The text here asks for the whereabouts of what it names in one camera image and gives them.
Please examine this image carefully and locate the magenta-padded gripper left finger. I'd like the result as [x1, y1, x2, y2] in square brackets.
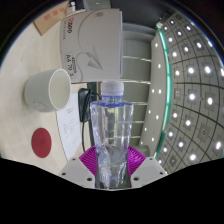
[58, 146, 98, 189]

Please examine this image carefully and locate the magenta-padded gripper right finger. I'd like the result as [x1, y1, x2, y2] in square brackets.
[128, 145, 168, 190]

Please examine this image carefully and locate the clear plastic water bottle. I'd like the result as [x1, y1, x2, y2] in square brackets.
[90, 80, 135, 190]

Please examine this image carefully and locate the white printed paper sheet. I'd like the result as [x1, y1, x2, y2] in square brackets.
[55, 92, 84, 162]

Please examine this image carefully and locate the flat round red coaster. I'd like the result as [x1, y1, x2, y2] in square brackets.
[31, 127, 53, 159]

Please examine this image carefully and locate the black desk device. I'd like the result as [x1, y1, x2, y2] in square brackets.
[77, 87, 101, 123]

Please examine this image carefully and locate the group of ceiling lights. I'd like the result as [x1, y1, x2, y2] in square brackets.
[151, 13, 224, 174]

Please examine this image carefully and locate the white ceramic mug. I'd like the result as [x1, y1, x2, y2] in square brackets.
[23, 68, 72, 113]

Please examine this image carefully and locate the white paper ream box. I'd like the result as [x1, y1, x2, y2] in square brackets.
[59, 8, 124, 84]

